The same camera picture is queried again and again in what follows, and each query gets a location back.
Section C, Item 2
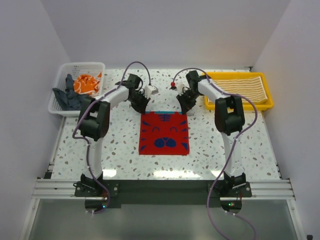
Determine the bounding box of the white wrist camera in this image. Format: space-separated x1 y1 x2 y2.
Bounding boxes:
176 82 186 95
144 85 159 98

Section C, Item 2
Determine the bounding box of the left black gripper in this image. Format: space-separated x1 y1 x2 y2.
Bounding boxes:
128 92 151 116

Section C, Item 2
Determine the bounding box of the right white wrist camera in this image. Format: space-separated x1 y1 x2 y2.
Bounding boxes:
176 82 186 95

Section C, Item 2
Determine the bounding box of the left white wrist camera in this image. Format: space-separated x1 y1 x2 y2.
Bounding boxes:
144 85 159 98

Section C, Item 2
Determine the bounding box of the yellow plastic tray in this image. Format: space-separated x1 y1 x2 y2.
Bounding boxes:
207 71 274 111

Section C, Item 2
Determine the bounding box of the orange white patterned cloth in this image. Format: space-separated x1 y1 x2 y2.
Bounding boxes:
73 72 102 97

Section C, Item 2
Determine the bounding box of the yellow striped Doraemon towel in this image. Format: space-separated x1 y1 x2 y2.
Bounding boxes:
213 76 268 104

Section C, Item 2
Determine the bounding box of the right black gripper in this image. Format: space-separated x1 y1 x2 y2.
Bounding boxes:
176 89 201 115

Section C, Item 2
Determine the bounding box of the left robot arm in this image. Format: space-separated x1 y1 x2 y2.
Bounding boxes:
72 74 158 197

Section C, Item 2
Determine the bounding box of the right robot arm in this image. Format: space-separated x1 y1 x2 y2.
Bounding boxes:
176 70 246 197

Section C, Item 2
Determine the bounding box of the dark grey towel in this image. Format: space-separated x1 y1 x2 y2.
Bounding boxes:
52 74 86 111

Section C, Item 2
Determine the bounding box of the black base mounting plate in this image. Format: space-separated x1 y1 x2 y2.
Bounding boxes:
73 180 253 211

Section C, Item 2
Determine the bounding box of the white plastic laundry basket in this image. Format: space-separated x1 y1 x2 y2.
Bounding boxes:
48 62 106 117

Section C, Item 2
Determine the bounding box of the red patterned towel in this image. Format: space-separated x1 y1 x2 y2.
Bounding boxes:
138 111 190 156

